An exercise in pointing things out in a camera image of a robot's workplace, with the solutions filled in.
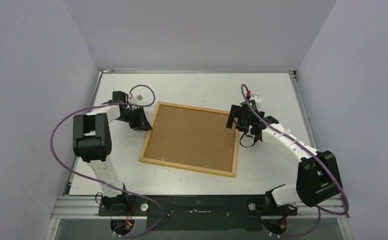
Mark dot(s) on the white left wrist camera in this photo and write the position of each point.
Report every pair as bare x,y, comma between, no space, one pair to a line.
136,99

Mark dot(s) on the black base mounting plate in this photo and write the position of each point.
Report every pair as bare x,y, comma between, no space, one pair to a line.
198,212

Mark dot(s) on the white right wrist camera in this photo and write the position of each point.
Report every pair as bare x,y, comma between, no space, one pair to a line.
256,99

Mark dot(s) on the yellow wooden picture frame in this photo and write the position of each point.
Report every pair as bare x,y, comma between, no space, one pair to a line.
187,169

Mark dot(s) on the brown cardboard backing board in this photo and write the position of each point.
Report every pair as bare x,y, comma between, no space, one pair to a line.
190,139

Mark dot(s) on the aluminium front rail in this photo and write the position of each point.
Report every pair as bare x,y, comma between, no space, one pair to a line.
85,207

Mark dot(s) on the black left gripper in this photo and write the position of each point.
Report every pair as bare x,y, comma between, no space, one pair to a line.
142,124

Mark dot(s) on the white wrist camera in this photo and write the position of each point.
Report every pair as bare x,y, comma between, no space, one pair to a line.
256,99
136,99

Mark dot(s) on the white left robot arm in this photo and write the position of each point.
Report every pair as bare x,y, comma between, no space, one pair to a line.
92,141

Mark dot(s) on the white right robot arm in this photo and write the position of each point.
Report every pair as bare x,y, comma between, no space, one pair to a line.
317,176

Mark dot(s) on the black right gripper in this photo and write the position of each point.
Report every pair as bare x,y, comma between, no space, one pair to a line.
239,115

